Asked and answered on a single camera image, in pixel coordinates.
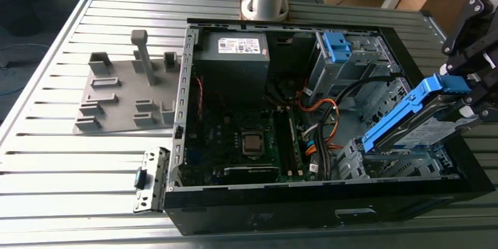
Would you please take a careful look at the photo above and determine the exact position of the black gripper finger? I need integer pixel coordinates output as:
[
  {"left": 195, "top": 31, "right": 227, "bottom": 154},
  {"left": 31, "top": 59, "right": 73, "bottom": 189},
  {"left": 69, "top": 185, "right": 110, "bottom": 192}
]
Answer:
[
  {"left": 440, "top": 0, "right": 492, "bottom": 84},
  {"left": 458, "top": 85, "right": 498, "bottom": 124}
]

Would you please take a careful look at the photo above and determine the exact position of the hard disk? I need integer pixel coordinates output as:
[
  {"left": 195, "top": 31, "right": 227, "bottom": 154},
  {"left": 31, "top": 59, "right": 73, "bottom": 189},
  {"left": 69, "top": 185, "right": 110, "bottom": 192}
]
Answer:
[{"left": 361, "top": 73, "right": 484, "bottom": 154}]

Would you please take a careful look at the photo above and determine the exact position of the grey metal disk bay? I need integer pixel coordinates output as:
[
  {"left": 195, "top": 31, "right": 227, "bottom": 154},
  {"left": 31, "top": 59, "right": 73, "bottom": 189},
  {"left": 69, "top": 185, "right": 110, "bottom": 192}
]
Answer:
[{"left": 334, "top": 138, "right": 464, "bottom": 181}]

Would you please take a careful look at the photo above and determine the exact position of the blue plastic drive latch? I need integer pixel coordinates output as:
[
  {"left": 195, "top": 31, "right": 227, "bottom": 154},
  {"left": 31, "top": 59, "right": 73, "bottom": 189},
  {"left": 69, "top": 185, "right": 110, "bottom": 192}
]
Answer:
[{"left": 322, "top": 32, "right": 354, "bottom": 64}]

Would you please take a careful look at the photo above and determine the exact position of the grey metal drive cage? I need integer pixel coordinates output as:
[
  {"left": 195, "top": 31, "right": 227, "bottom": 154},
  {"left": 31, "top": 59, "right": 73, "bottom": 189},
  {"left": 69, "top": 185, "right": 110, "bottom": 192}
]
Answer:
[{"left": 309, "top": 31, "right": 404, "bottom": 107}]

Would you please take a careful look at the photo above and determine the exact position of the black round fan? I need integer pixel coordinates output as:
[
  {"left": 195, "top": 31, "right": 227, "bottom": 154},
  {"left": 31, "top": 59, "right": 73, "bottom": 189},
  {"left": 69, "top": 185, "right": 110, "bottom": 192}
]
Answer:
[{"left": 272, "top": 71, "right": 309, "bottom": 101}]

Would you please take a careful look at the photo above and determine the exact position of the grey power supply unit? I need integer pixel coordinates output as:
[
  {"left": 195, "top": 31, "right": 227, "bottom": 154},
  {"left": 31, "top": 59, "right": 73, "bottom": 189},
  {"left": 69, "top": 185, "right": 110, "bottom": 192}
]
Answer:
[{"left": 193, "top": 31, "right": 272, "bottom": 110}]

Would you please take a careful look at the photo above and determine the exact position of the black graphics card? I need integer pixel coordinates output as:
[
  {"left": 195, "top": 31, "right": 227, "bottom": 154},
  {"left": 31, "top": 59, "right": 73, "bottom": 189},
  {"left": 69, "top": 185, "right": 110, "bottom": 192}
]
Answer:
[{"left": 223, "top": 166, "right": 281, "bottom": 185}]

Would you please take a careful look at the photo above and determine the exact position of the CPU socket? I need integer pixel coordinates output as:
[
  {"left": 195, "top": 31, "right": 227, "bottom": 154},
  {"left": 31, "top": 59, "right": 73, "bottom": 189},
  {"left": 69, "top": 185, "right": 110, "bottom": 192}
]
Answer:
[{"left": 241, "top": 131, "right": 270, "bottom": 157}]

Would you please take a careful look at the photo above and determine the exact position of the black open PC case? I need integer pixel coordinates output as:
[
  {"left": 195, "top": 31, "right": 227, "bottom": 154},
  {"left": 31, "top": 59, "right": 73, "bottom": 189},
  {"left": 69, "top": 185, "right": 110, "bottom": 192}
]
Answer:
[{"left": 163, "top": 17, "right": 496, "bottom": 236}]

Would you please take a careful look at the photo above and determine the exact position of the green motherboard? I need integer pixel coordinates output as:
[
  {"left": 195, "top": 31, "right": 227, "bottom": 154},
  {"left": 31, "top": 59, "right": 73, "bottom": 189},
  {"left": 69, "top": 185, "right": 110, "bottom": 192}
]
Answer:
[{"left": 182, "top": 106, "right": 318, "bottom": 186}]

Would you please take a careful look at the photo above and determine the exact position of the grey plastic parts rack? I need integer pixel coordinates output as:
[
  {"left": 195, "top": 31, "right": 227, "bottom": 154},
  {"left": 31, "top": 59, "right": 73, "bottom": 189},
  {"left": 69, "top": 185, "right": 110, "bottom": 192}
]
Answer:
[{"left": 73, "top": 29, "right": 185, "bottom": 136}]

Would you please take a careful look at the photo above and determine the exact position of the dark office chair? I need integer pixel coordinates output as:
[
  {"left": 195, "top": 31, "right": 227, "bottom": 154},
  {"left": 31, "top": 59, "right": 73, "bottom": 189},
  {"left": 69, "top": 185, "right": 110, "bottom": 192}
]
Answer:
[{"left": 0, "top": 0, "right": 46, "bottom": 37}]

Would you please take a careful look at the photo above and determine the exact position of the orange power wire bundle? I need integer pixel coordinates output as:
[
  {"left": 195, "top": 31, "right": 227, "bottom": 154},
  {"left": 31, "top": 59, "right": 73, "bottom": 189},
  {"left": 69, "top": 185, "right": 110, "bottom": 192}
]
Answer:
[{"left": 300, "top": 99, "right": 346, "bottom": 156}]

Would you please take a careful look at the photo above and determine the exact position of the thick black cable bundle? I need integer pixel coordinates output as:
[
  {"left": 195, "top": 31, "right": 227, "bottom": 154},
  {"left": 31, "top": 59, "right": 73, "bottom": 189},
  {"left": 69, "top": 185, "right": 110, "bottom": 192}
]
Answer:
[{"left": 317, "top": 75, "right": 404, "bottom": 180}]

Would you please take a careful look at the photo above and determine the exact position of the thin red wire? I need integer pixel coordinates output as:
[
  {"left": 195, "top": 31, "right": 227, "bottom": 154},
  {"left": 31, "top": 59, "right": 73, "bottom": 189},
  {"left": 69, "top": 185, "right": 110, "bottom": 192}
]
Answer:
[{"left": 194, "top": 75, "right": 206, "bottom": 115}]

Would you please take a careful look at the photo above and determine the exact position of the hinged metal slot bracket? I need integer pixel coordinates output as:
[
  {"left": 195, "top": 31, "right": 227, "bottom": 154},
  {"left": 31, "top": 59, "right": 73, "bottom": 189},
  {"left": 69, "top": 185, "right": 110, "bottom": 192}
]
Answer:
[{"left": 133, "top": 146, "right": 173, "bottom": 214}]

